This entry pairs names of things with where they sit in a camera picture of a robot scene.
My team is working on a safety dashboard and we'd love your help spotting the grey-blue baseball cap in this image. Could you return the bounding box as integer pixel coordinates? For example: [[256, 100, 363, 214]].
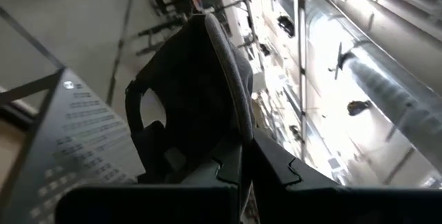
[[124, 12, 257, 185]]

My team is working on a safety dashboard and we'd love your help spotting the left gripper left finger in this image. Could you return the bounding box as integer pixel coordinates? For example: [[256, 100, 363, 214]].
[[54, 136, 243, 224]]

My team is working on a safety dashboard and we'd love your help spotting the grey perforated metal rack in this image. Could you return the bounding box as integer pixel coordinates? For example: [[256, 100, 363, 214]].
[[0, 67, 146, 224]]

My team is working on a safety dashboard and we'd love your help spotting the long ceiling light bar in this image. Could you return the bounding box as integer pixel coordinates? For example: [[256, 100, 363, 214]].
[[296, 0, 309, 165]]

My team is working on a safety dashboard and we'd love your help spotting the silver air duct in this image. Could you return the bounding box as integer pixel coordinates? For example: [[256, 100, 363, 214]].
[[305, 0, 442, 175]]

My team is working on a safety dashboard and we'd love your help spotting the black ceiling spot lamp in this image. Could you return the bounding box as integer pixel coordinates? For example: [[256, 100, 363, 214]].
[[277, 15, 296, 39], [347, 100, 373, 117]]

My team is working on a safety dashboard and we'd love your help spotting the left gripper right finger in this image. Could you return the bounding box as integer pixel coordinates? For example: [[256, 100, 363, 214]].
[[249, 128, 442, 224]]

